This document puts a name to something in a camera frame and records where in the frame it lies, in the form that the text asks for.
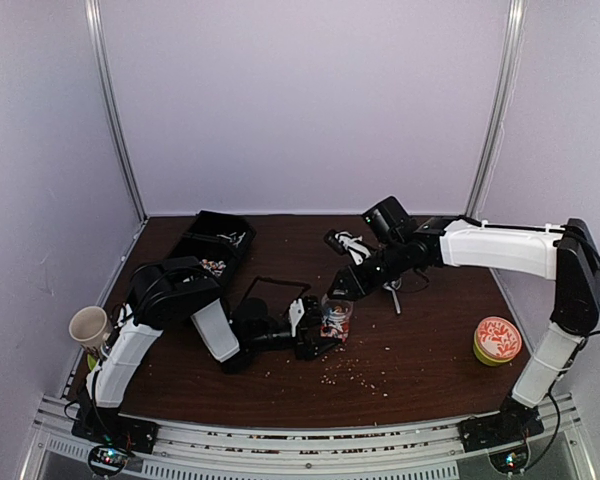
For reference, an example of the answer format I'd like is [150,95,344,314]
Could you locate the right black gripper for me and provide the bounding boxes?
[328,239,409,301]

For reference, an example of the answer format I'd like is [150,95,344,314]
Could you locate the clear plastic jar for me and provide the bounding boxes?
[320,308,353,342]

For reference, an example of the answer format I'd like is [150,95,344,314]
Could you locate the metal scoop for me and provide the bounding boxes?
[383,278,402,315]

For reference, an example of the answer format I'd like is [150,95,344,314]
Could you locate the black three-compartment candy bin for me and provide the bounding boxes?
[167,210,256,289]

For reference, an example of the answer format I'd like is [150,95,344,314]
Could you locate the clear plastic jar lid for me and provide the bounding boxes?
[321,295,353,315]

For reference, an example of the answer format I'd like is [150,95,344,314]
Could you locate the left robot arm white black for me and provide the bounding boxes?
[78,256,342,444]

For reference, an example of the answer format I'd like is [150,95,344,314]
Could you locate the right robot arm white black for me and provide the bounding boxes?
[324,196,600,442]

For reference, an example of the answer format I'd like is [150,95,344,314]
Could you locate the green tin orange patterned lid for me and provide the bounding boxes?
[473,316,523,367]

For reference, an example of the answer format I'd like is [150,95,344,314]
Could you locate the green saucer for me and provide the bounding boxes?
[87,353,99,371]

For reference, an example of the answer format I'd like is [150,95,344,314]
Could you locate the beige ceramic mug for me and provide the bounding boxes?
[69,306,113,351]

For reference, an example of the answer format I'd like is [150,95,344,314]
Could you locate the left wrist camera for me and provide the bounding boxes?
[288,298,305,338]

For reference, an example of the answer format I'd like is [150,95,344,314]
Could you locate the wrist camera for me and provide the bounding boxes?
[323,230,374,265]
[288,298,305,338]

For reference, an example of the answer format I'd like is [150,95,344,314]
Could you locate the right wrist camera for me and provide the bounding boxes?
[323,230,374,265]

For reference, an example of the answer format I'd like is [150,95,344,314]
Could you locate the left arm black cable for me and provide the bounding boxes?
[247,275,314,306]

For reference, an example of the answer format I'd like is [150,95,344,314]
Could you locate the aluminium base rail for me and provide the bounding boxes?
[15,394,600,479]

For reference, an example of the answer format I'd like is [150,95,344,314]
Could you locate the right aluminium frame post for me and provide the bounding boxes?
[465,0,527,218]

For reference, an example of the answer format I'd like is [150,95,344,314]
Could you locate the aluminium frame post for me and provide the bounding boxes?
[84,0,148,222]
[465,0,527,218]

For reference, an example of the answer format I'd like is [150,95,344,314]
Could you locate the left aluminium frame post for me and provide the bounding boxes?
[84,0,148,222]

